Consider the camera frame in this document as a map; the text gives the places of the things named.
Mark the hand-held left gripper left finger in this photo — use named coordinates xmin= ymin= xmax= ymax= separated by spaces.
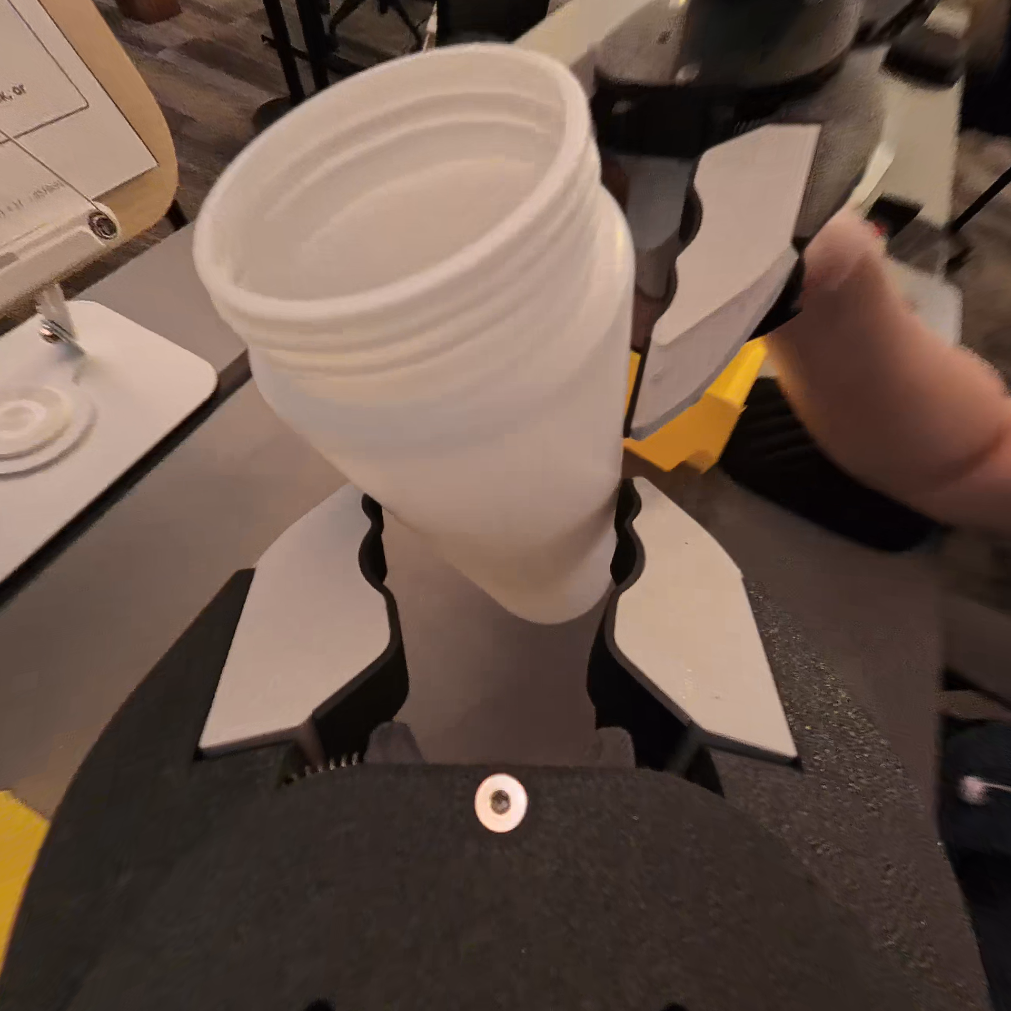
xmin=199 ymin=483 xmax=409 ymax=771

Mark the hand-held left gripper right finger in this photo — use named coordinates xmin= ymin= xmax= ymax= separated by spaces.
xmin=588 ymin=476 xmax=799 ymax=771

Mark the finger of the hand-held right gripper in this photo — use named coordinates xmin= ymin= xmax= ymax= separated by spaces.
xmin=604 ymin=154 xmax=704 ymax=349
xmin=624 ymin=122 xmax=822 ymax=441

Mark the yellow plastic bin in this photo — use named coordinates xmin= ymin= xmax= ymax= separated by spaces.
xmin=624 ymin=335 xmax=771 ymax=475
xmin=0 ymin=790 xmax=50 ymax=949

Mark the white plastic bottle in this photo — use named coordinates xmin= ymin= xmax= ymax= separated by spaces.
xmin=192 ymin=43 xmax=637 ymax=625

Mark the person's right forearm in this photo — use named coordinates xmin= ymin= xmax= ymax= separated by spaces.
xmin=770 ymin=209 xmax=1011 ymax=532

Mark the black wrist rest pad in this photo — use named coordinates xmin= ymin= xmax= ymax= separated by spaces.
xmin=722 ymin=379 xmax=941 ymax=554

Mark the white stand base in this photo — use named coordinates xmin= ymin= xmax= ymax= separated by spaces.
xmin=0 ymin=205 xmax=218 ymax=581

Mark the black framed glass panel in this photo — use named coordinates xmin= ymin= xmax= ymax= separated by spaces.
xmin=256 ymin=0 xmax=333 ymax=131

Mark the wooden document board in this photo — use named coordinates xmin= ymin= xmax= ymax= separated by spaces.
xmin=0 ymin=0 xmax=180 ymax=317

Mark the printed instruction sheet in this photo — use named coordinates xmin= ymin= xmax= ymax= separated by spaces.
xmin=0 ymin=0 xmax=159 ymax=246

